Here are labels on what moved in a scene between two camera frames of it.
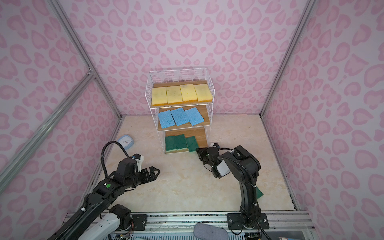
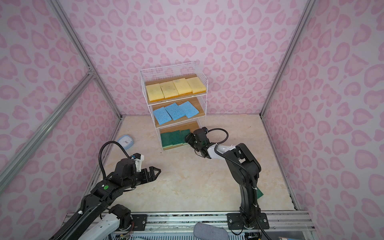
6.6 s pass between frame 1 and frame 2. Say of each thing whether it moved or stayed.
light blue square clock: stayed
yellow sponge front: moved
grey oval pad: stayed
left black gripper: stayed
